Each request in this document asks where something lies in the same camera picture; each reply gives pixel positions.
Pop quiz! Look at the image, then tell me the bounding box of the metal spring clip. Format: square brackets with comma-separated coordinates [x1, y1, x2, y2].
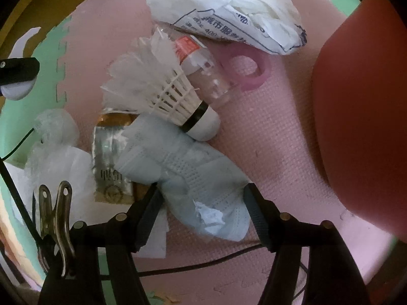
[38, 180, 77, 277]

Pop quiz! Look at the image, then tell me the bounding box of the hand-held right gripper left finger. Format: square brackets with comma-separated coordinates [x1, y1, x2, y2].
[38, 182, 166, 305]

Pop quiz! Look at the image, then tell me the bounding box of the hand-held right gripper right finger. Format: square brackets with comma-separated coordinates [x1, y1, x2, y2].
[243, 182, 371, 305]

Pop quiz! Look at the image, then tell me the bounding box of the clear plastic bag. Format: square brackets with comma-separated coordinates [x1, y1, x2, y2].
[24, 108, 96, 204]

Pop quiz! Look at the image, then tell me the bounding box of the gold and silver foil packet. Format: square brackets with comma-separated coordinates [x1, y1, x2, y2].
[92, 108, 136, 204]

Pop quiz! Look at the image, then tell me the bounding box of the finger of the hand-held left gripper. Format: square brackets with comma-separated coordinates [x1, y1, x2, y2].
[0, 56, 40, 100]

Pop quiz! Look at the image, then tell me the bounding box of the clear bottle with orange label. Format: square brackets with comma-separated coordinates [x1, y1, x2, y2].
[153, 27, 239, 109]

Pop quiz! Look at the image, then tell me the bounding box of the blue face mask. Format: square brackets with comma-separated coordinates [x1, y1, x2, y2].
[114, 114, 252, 242]

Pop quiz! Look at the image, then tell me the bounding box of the red bin with green rim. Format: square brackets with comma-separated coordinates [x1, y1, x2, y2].
[312, 0, 407, 239]

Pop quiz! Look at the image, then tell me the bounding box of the white plastic bag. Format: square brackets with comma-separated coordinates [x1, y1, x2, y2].
[146, 0, 307, 56]

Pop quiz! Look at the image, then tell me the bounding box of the white foam mat inlay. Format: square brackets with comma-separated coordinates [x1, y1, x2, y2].
[12, 27, 42, 58]

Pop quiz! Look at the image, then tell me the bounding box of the pink foam mat tile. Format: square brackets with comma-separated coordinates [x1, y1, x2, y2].
[55, 0, 395, 305]

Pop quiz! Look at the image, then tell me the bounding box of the thick black cable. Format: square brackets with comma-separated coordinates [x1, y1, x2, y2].
[0, 160, 48, 261]

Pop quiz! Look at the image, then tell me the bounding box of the white feather shuttlecock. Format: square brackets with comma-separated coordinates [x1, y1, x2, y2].
[101, 33, 221, 142]

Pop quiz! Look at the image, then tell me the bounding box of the pink plastic ring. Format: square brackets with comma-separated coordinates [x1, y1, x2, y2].
[216, 46, 271, 92]

